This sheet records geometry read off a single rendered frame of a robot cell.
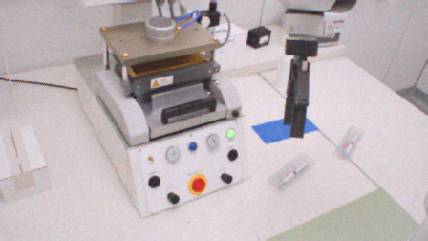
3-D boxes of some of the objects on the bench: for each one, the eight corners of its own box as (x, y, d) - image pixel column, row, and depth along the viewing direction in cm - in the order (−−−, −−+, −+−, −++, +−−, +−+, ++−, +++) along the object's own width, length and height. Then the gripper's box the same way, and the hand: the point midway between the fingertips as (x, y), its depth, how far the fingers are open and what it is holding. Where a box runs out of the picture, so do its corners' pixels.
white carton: (186, 48, 167) (187, 32, 162) (226, 36, 179) (229, 21, 175) (204, 60, 160) (206, 44, 155) (246, 48, 173) (248, 32, 168)
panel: (148, 215, 102) (136, 148, 97) (244, 179, 116) (237, 119, 111) (151, 218, 101) (139, 150, 95) (247, 182, 115) (241, 120, 109)
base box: (79, 104, 136) (74, 61, 125) (177, 82, 153) (179, 42, 143) (141, 219, 102) (140, 172, 91) (258, 174, 119) (269, 130, 109)
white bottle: (281, 89, 158) (288, 56, 149) (271, 82, 161) (279, 51, 152) (288, 84, 161) (297, 53, 152) (279, 79, 164) (287, 48, 155)
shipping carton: (-7, 158, 112) (-13, 134, 107) (40, 147, 118) (34, 123, 112) (1, 205, 100) (-8, 181, 94) (53, 190, 105) (47, 167, 100)
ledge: (154, 50, 171) (155, 41, 168) (305, 28, 207) (308, 20, 205) (183, 87, 151) (184, 77, 148) (344, 55, 188) (347, 47, 185)
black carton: (246, 43, 176) (247, 29, 171) (259, 38, 181) (262, 25, 177) (255, 49, 172) (258, 34, 168) (268, 44, 178) (271, 31, 173)
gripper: (280, 38, 103) (272, 120, 107) (293, 36, 78) (282, 142, 82) (310, 40, 102) (300, 121, 106) (331, 40, 78) (318, 145, 82)
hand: (292, 126), depth 94 cm, fingers open, 13 cm apart
